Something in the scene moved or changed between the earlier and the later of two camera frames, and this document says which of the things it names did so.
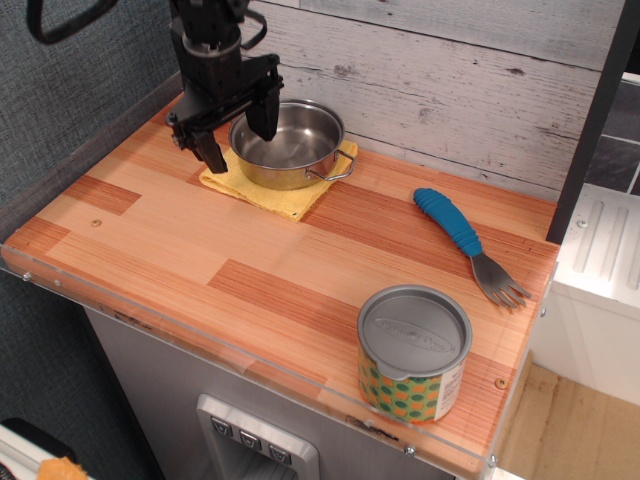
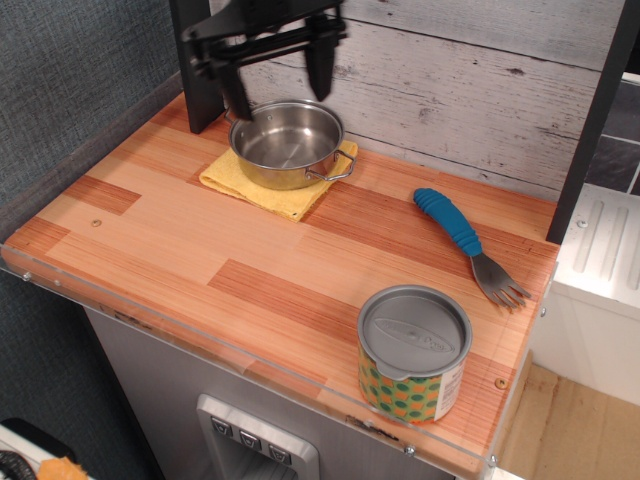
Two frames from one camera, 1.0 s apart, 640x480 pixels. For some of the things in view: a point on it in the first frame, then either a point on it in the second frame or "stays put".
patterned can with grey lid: (413, 342) stays put
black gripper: (218, 82) to (247, 31)
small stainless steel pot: (305, 143) stays put
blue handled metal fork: (497, 285) stays put
